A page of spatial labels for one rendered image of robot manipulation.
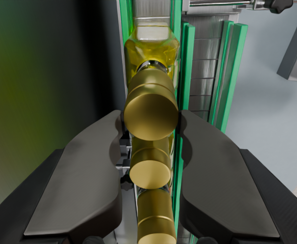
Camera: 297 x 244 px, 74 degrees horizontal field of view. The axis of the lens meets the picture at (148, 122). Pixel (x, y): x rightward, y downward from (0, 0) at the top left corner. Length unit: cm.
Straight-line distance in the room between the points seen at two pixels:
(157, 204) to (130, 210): 52
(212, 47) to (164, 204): 31
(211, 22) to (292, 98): 39
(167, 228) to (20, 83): 18
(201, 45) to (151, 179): 30
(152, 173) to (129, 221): 61
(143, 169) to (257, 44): 49
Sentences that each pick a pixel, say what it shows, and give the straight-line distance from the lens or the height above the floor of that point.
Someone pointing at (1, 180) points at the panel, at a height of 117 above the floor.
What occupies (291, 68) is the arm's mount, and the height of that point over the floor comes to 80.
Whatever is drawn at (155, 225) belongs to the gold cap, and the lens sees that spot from 18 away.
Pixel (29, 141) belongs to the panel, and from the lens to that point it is 23.
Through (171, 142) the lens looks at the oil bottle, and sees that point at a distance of 25.
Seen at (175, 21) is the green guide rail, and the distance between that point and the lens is 31.
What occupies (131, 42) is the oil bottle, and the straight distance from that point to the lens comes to 20.
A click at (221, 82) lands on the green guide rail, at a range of 40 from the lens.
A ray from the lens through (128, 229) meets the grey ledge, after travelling 81.
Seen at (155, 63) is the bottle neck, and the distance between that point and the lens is 18.
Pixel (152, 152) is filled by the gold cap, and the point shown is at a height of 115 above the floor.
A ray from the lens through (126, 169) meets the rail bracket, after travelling 43.
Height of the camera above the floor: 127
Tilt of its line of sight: 58 degrees down
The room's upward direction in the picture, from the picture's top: 178 degrees counter-clockwise
